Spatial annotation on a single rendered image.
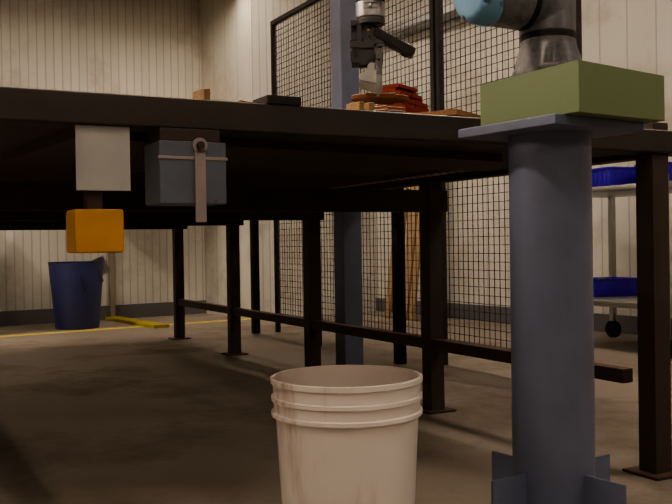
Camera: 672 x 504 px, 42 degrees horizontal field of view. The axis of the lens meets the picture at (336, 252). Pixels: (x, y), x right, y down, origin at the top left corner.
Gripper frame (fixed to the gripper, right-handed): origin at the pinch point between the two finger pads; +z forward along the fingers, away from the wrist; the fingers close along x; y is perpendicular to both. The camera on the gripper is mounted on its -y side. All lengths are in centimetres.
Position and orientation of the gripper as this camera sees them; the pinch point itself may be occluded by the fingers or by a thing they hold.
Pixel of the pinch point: (380, 98)
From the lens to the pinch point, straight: 229.0
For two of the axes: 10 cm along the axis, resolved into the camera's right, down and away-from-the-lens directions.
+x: -0.2, 0.1, -10.0
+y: -10.0, 0.2, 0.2
